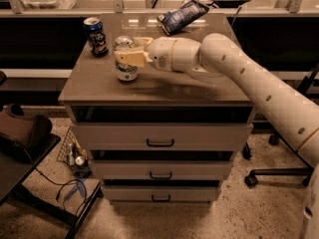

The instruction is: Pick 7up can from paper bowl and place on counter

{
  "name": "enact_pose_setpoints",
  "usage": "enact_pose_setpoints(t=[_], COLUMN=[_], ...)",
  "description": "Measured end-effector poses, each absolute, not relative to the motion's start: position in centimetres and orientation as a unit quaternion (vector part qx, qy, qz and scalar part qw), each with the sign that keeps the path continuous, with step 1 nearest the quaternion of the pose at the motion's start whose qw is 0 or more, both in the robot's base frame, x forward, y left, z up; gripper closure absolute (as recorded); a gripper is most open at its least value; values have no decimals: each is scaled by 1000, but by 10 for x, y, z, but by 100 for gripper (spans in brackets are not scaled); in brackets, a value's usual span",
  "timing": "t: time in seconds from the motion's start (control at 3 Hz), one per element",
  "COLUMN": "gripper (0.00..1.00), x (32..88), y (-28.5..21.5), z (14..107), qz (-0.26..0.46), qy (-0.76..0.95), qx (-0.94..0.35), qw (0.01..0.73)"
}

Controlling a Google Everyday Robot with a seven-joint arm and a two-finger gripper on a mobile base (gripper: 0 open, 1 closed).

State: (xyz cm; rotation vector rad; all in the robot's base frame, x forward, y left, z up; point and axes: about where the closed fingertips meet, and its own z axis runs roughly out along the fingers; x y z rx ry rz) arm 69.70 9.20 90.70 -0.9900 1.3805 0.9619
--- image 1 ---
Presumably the middle drawer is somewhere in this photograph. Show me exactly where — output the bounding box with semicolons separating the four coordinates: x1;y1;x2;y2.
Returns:
89;160;232;180

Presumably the top drawer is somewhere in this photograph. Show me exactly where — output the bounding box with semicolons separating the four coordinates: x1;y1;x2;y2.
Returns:
72;122;252;151

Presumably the blue chip bag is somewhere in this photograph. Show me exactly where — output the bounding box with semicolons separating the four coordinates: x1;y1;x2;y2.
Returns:
157;0;209;36

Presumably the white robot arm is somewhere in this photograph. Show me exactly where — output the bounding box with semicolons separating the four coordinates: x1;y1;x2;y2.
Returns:
115;33;319;239

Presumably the wire mesh basket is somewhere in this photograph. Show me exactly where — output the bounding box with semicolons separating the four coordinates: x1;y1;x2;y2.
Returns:
57;127;92;178

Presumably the brown bag on table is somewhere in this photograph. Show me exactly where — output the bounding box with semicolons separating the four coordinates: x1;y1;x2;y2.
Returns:
0;104;52;163

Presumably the grey drawer cabinet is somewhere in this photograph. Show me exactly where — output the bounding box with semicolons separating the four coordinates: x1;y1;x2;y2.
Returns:
58;12;268;207

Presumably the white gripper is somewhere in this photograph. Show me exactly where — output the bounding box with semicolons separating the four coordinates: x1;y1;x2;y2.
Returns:
115;37;175;72

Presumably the black cable on floor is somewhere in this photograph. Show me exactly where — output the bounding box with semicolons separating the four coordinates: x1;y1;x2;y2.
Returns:
33;166;98;217

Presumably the bottom drawer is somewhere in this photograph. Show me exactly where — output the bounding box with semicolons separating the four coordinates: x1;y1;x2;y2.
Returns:
101;185;221;202

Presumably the dark side table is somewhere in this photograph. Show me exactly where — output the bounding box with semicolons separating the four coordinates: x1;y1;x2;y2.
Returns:
0;133;101;239

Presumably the blue pepsi can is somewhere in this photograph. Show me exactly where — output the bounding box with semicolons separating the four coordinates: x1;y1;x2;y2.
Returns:
83;17;109;57

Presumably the black office chair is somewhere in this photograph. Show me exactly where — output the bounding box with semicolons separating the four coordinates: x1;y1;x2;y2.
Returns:
244;63;319;188

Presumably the drawer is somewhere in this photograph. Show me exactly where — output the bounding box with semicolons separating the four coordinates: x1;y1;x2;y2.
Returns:
101;185;221;202
89;160;232;180
72;122;252;151

